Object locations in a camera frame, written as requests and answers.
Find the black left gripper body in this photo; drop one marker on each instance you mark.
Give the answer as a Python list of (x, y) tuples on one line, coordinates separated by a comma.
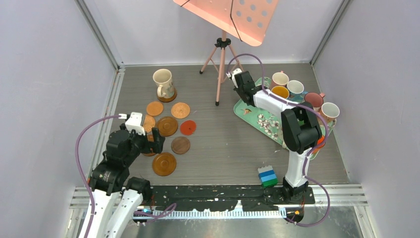
[(140, 144)]

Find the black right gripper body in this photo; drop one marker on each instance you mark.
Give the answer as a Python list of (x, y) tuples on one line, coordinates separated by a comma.
[(238, 90)]

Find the large ridged brown wooden coaster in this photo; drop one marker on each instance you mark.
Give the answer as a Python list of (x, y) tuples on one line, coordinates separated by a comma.
[(167, 126)]

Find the woven rattan coaster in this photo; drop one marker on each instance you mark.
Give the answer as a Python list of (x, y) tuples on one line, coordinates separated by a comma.
[(180, 110), (149, 123)]

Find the dark walnut coaster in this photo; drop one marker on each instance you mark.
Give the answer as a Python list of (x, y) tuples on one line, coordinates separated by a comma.
[(180, 145)]

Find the red round paper coaster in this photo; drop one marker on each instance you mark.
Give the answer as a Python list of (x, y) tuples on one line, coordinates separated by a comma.
[(188, 127)]

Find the light plain wooden coaster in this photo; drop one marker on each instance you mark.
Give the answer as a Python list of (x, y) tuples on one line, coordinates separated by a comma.
[(154, 108)]

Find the cream shell pattern mug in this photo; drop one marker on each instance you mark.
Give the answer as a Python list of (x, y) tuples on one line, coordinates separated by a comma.
[(163, 80)]

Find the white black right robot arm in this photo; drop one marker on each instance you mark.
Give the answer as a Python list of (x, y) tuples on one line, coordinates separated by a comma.
[(300, 127)]

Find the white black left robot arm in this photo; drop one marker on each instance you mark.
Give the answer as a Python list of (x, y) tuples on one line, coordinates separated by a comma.
[(108, 193)]

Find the ridged brown coaster back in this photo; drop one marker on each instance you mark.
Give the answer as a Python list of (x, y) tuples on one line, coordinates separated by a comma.
[(166, 100)]

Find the yellow inside blue mug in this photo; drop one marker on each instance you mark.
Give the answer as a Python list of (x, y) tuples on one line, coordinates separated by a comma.
[(281, 91)]

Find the pink white inside mug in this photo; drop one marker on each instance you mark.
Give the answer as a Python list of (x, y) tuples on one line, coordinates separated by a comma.
[(279, 79)]

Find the mint green floral tray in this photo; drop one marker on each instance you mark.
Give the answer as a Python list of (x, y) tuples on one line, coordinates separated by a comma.
[(269, 124)]

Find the white inside teal mug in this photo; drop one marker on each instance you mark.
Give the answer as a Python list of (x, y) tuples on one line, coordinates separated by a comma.
[(296, 89)]

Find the pink music stand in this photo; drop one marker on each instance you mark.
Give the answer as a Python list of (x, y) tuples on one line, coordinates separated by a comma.
[(246, 20)]

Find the pink inside floral mug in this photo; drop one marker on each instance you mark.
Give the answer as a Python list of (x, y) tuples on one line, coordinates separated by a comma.
[(315, 99)]

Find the peach mug white inside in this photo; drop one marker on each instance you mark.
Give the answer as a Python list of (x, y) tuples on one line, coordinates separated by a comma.
[(329, 111)]

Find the blue green toy brick stack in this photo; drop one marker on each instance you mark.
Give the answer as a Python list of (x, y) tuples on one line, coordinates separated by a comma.
[(267, 176)]

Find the orange mug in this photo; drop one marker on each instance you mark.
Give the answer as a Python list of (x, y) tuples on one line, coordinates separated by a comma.
[(320, 143)]

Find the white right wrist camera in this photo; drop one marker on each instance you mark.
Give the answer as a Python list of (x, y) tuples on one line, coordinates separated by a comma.
[(234, 75)]

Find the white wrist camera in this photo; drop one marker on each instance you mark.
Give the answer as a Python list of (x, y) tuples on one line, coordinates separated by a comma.
[(133, 122), (234, 75)]

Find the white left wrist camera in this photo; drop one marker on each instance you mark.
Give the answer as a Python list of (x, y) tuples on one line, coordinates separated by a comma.
[(133, 122)]

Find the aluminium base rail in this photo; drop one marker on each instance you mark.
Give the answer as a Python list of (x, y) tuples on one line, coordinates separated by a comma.
[(210, 202)]

